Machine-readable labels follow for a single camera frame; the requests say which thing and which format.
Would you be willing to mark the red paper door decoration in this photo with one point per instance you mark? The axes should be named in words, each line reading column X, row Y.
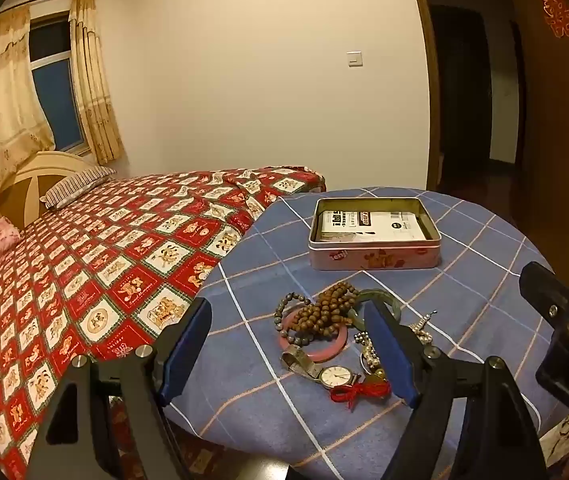
column 559, row 12

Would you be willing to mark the pink metal tin box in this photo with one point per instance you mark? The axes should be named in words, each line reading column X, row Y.
column 364, row 259

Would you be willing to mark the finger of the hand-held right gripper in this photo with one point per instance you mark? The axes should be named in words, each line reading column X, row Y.
column 554, row 295

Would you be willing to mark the green jade bangle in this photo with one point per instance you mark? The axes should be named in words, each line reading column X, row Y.
column 389, row 296

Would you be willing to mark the window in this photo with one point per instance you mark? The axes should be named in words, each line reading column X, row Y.
column 59, row 100

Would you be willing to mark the brown wooden door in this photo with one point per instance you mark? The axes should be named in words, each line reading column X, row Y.
column 559, row 135

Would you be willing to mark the narrow beige floral curtain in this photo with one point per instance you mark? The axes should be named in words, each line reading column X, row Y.
column 94, row 85

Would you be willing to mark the silver wristwatch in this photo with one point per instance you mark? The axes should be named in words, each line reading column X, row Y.
column 337, row 376

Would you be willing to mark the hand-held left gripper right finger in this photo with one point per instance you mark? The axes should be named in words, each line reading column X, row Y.
column 389, row 355

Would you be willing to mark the wooden door frame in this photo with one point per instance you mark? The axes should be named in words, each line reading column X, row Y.
column 427, row 85

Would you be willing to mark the pink bangle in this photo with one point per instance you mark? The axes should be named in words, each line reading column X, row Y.
column 314, row 357

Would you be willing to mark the cream wooden headboard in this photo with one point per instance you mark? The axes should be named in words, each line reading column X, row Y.
column 24, row 185

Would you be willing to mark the striped pillow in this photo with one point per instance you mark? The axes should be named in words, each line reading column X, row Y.
column 77, row 187

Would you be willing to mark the white light switch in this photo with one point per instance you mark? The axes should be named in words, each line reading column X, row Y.
column 355, row 59

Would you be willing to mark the red patterned bed quilt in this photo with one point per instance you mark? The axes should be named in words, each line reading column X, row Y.
column 89, row 260

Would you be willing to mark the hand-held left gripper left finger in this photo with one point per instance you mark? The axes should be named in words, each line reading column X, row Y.
column 184, row 355

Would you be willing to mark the printed paper sheet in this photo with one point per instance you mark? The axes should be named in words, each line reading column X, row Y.
column 389, row 227

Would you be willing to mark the blue plaid tablecloth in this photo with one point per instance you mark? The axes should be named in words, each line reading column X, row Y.
column 464, row 270

